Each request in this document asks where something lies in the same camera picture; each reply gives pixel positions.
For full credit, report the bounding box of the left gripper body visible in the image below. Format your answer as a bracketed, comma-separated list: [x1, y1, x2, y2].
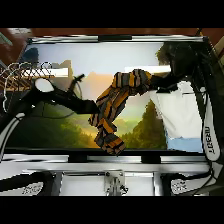
[75, 98, 100, 115]

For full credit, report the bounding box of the light blue garment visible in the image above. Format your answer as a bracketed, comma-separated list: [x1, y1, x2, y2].
[165, 135, 205, 155]

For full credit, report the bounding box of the white garment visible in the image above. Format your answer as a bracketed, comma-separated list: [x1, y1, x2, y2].
[148, 81, 205, 140]

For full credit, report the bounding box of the orange black striped shirt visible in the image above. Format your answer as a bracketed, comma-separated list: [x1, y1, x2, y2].
[87, 68, 154, 157]

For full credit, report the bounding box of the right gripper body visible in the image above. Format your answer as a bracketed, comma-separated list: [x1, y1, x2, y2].
[150, 75, 181, 94]

